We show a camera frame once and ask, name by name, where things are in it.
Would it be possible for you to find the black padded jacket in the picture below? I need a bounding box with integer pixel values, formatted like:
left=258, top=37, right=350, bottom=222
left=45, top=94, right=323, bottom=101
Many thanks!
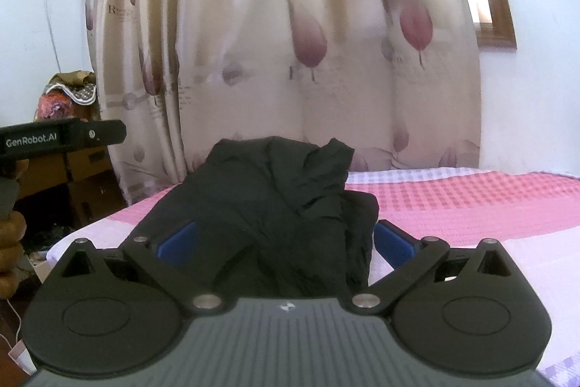
left=130, top=136, right=378, bottom=299

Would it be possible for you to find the person's left hand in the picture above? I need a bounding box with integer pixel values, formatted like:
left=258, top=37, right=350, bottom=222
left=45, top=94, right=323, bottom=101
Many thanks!
left=0, top=159, right=29, bottom=300

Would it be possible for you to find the brown wooden cabinet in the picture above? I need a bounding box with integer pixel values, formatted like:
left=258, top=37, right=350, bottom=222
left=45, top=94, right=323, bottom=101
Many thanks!
left=15, top=146, right=127, bottom=254

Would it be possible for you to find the pink checked bed sheet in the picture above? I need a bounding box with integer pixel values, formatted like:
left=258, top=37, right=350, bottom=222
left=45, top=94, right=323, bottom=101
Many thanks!
left=47, top=166, right=580, bottom=387

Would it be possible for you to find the beige tulip print curtain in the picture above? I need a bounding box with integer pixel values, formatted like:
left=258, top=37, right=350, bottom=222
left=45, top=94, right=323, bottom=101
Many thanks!
left=86, top=0, right=482, bottom=202

